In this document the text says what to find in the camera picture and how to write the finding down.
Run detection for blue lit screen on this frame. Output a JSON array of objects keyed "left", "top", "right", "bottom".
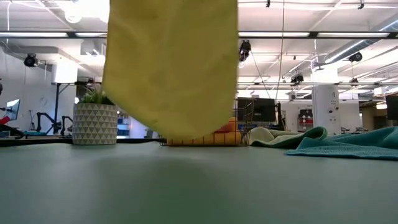
[{"left": 6, "top": 98, "right": 21, "bottom": 121}]

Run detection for pale green microfiber towel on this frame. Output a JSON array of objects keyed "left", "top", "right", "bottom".
[{"left": 248, "top": 126, "right": 328, "bottom": 149}]

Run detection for black monitor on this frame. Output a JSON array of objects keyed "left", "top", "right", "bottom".
[
  {"left": 238, "top": 97, "right": 277, "bottom": 123},
  {"left": 385, "top": 95, "right": 398, "bottom": 121}
]

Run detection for blue storage bins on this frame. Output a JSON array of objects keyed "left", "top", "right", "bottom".
[{"left": 117, "top": 113, "right": 131, "bottom": 138}]

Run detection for succulent in patterned pot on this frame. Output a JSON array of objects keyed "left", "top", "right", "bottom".
[{"left": 72, "top": 85, "right": 119, "bottom": 146}]

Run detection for black wire basket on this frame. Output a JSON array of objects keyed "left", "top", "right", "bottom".
[{"left": 160, "top": 98, "right": 257, "bottom": 147}]

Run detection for pink microfiber towel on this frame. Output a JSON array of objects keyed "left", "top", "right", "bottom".
[{"left": 214, "top": 123, "right": 234, "bottom": 134}]

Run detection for teal microfiber towel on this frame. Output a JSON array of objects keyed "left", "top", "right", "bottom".
[{"left": 284, "top": 126, "right": 398, "bottom": 161}]

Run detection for white pillar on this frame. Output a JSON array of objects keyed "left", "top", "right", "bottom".
[{"left": 312, "top": 85, "right": 341, "bottom": 135}]

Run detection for yellow microfiber towel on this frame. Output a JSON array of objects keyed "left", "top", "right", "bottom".
[{"left": 101, "top": 0, "right": 239, "bottom": 141}]

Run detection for shelf with boxes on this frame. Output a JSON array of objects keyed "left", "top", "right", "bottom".
[{"left": 297, "top": 108, "right": 314, "bottom": 132}]

